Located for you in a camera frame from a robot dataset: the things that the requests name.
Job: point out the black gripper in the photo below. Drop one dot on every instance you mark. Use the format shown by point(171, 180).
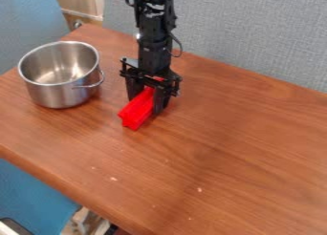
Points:
point(150, 71)

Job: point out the red plastic block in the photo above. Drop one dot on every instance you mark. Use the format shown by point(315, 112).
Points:
point(139, 109)

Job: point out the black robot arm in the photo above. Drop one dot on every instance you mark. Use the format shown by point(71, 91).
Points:
point(155, 21)

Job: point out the metal pot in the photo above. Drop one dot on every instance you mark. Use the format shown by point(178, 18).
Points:
point(62, 73)

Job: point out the wooden crate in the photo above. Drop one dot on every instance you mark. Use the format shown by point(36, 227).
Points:
point(89, 8)

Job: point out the white frame under table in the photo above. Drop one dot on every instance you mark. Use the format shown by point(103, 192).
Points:
point(86, 223)

